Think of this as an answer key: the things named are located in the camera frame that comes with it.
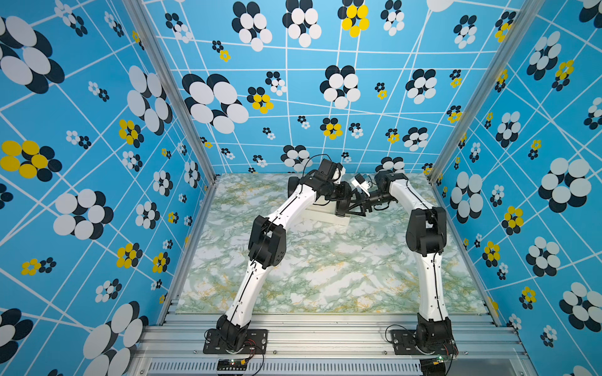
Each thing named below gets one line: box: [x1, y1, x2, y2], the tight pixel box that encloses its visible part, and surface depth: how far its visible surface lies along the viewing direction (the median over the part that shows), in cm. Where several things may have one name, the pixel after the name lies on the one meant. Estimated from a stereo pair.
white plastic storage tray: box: [296, 195, 352, 227], surface depth 101 cm
